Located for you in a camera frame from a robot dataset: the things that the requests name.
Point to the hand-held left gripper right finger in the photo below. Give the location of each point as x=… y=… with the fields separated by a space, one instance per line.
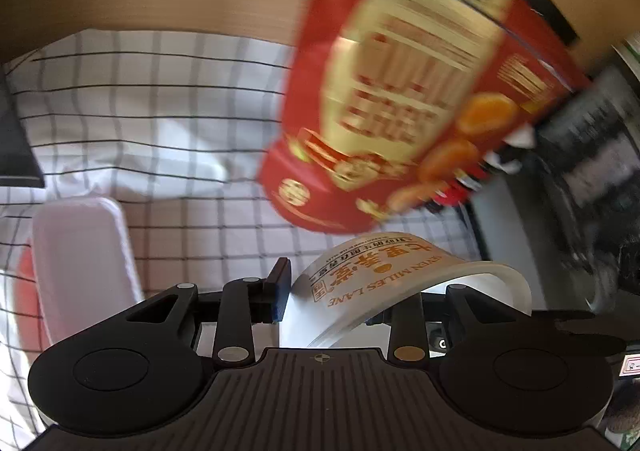
x=407 y=326

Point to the white plastic tray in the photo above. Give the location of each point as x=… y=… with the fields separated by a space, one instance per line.
x=80 y=261

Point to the red snack bag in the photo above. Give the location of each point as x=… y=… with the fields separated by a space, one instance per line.
x=400 y=81

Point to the red plastic lid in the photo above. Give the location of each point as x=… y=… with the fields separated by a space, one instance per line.
x=25 y=291

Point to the white black-grid tablecloth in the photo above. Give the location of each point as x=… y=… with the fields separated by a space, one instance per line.
x=150 y=131

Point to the white paper bowl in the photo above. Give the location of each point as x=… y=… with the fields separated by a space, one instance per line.
x=360 y=281

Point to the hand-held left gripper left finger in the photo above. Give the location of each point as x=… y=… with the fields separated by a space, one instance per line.
x=280 y=296

